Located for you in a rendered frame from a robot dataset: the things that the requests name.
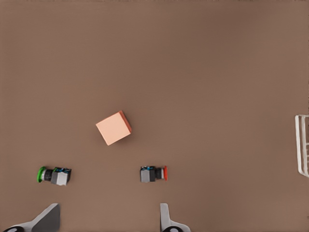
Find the orange cube block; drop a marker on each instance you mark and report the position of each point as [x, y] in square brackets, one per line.
[113, 128]

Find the green button switch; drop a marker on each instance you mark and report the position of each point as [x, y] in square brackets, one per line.
[55, 175]

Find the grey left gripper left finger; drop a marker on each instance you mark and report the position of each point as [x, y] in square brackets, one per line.
[47, 218]

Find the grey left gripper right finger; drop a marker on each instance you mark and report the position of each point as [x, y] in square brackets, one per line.
[165, 218]

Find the red button switch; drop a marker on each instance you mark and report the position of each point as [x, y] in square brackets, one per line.
[152, 174]

